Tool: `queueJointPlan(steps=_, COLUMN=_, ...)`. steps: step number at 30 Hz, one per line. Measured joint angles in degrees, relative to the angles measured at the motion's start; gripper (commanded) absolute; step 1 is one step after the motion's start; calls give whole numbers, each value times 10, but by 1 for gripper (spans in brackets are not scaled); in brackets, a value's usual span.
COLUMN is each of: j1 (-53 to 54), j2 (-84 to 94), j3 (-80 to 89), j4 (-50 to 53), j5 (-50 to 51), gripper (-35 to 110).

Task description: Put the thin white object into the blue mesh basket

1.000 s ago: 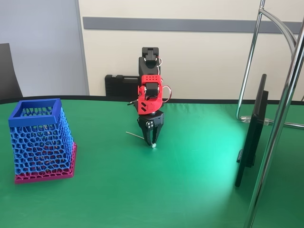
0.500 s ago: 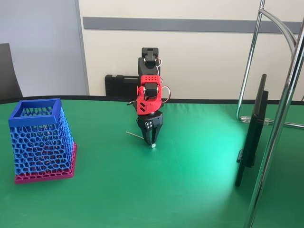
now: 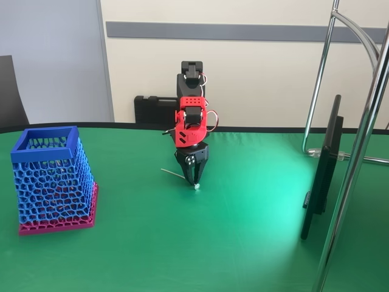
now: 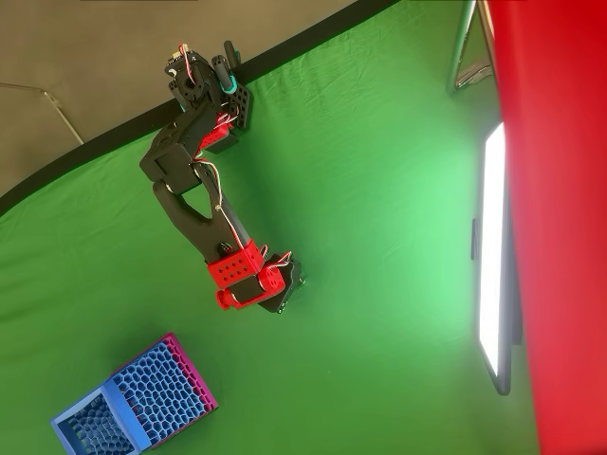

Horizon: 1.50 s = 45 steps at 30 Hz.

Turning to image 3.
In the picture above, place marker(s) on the clear plastic foot cap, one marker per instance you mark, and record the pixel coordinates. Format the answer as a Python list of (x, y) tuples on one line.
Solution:
[(316, 152)]

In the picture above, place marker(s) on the thin white stick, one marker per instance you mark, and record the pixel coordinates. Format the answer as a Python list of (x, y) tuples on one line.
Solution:
[(174, 173)]

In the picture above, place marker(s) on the dark chair backrest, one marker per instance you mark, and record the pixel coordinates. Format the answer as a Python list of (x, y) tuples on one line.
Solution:
[(9, 97)]

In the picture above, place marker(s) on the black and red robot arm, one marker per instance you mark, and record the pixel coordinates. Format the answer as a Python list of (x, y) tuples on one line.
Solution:
[(191, 103)]

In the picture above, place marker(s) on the chrome tubular metal stand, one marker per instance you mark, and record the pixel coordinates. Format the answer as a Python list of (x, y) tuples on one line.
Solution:
[(349, 176)]

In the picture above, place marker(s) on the grey wall rail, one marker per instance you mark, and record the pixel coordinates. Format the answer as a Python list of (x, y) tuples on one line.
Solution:
[(258, 32)]

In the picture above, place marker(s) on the green cloth with black edge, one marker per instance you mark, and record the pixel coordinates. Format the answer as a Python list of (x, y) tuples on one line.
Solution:
[(182, 237)]

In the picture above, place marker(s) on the black LED light panel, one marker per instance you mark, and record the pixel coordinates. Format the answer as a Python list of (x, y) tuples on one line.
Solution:
[(325, 170)]

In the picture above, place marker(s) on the blue and pink honeycomb box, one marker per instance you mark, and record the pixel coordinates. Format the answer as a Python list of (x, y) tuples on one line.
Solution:
[(51, 188)]

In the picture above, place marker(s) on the black plastic tool case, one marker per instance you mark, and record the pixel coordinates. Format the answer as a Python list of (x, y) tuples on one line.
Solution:
[(155, 108)]

